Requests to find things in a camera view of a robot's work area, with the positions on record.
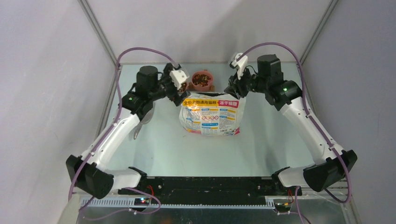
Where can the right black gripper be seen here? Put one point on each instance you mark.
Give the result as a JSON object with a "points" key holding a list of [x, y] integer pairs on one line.
{"points": [[236, 88]]}

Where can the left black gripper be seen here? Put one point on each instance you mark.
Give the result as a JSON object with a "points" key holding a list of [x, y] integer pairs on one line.
{"points": [[174, 95]]}

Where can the cat food bag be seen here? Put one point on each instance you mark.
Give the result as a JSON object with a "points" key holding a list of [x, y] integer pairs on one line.
{"points": [[211, 113]]}

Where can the metal food scoop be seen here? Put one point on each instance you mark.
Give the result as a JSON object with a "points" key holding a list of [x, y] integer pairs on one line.
{"points": [[147, 118]]}

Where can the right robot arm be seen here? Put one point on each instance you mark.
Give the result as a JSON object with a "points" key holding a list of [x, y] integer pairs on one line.
{"points": [[331, 161]]}

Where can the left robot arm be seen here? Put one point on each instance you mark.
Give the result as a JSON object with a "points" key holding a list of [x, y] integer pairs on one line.
{"points": [[89, 171]]}

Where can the pink bowl with kibble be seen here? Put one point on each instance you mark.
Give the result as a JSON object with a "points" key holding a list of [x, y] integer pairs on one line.
{"points": [[185, 86]]}

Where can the empty pink bowl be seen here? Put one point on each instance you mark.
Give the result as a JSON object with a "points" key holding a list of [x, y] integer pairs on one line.
{"points": [[202, 81]]}

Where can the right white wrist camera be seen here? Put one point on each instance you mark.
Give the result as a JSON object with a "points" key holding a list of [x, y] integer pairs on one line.
{"points": [[239, 62]]}

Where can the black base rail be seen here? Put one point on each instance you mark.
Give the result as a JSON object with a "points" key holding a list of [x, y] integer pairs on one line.
{"points": [[217, 191]]}

